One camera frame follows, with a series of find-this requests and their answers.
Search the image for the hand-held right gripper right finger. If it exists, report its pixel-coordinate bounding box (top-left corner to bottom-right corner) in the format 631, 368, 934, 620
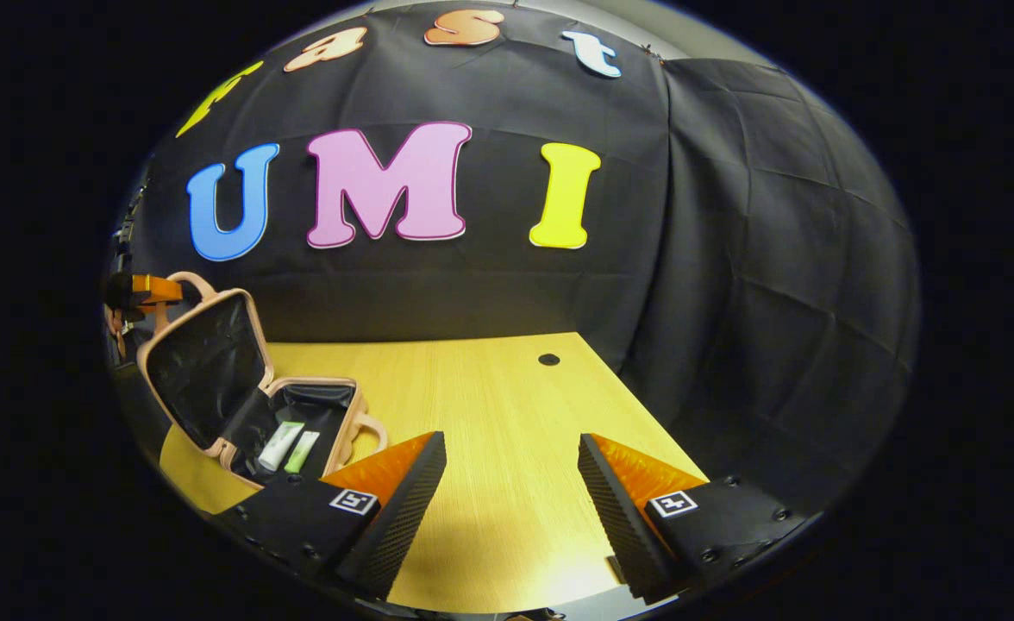
577, 433, 820, 606

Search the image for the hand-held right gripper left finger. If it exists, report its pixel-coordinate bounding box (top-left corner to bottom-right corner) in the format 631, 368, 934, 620
212, 431, 448, 602

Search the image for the pink scalloped suitcase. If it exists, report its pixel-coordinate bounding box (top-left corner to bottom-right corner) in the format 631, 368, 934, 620
136, 272, 389, 492

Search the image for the slim silver green tube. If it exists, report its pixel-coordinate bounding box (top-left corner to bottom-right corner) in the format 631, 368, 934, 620
285, 430, 321, 475

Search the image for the white green cosmetic tube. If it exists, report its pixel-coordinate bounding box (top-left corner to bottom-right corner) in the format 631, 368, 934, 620
257, 421, 305, 473

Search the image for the black backdrop cloth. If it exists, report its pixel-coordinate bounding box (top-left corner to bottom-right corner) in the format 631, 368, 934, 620
106, 4, 922, 518

